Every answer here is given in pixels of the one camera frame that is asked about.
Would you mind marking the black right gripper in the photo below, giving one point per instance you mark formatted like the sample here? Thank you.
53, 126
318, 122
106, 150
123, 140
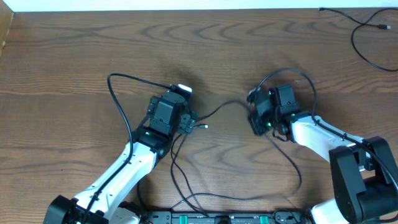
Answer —
254, 119

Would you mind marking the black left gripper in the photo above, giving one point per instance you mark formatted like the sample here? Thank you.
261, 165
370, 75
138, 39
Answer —
188, 121

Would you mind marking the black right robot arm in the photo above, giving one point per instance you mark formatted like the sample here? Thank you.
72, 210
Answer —
363, 171

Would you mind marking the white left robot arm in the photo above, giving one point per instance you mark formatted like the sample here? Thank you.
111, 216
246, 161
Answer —
103, 201

